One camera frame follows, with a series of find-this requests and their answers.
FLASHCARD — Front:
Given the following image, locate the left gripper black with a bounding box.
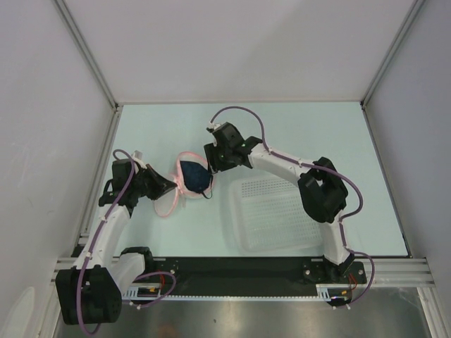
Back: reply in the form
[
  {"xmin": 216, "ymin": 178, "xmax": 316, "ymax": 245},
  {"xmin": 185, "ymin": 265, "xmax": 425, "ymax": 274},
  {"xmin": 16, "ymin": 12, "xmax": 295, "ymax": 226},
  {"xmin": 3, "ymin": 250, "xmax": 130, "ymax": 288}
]
[{"xmin": 130, "ymin": 164, "xmax": 176, "ymax": 201}]

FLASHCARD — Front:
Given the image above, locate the dark blue lace bra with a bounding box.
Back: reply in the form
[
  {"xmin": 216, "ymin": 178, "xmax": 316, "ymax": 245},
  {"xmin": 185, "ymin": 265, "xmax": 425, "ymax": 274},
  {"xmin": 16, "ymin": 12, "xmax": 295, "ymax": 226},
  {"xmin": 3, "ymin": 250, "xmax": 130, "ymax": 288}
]
[{"xmin": 180, "ymin": 161, "xmax": 214, "ymax": 199}]

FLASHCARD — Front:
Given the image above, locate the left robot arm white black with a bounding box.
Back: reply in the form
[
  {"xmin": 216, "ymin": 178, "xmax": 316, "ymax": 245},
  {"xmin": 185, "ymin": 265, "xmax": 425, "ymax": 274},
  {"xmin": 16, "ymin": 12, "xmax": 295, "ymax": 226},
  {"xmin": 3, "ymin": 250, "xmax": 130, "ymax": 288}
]
[{"xmin": 55, "ymin": 158, "xmax": 177, "ymax": 328}]

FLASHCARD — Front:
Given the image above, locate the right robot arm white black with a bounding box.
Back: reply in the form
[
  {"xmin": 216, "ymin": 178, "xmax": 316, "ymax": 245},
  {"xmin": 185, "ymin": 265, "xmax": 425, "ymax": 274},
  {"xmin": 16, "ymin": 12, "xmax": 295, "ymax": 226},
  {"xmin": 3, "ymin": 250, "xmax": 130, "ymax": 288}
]
[{"xmin": 204, "ymin": 123, "xmax": 364, "ymax": 282}]

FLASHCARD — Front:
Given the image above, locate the white perforated plastic tray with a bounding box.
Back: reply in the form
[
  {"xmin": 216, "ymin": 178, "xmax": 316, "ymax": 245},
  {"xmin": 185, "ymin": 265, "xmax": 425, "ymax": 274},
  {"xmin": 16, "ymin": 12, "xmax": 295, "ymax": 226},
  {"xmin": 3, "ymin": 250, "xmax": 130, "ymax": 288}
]
[{"xmin": 228, "ymin": 175, "xmax": 323, "ymax": 254}]

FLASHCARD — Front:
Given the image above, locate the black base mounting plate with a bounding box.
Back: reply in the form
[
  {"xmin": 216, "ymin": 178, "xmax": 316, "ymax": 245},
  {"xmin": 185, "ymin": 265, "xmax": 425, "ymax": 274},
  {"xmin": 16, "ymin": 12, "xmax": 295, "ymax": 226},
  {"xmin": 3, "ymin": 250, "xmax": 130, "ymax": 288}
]
[{"xmin": 144, "ymin": 257, "xmax": 367, "ymax": 297}]

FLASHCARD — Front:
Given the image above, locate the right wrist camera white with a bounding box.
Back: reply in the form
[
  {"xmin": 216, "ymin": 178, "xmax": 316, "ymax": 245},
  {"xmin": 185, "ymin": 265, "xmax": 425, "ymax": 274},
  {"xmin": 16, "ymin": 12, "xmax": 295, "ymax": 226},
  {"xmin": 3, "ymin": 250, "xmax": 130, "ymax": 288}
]
[{"xmin": 206, "ymin": 121, "xmax": 223, "ymax": 134}]

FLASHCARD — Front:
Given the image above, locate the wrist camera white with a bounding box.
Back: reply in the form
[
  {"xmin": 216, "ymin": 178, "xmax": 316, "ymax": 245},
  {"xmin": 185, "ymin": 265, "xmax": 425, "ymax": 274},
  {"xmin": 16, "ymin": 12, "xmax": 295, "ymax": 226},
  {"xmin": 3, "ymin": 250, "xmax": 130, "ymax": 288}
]
[
  {"xmin": 131, "ymin": 151, "xmax": 146, "ymax": 168},
  {"xmin": 206, "ymin": 121, "xmax": 223, "ymax": 134}
]

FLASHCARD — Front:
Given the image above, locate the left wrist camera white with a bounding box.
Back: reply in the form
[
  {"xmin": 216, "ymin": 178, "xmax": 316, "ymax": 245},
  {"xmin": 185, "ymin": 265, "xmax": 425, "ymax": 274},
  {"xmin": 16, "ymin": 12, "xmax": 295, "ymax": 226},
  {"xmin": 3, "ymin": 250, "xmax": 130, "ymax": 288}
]
[{"xmin": 131, "ymin": 151, "xmax": 146, "ymax": 168}]

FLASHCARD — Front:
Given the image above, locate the white slotted cable duct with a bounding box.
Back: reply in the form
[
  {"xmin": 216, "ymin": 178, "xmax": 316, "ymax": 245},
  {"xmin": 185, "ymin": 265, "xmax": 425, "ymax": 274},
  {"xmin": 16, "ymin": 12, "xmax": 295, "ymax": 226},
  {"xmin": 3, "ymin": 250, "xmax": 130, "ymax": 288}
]
[{"xmin": 128, "ymin": 283, "xmax": 353, "ymax": 302}]

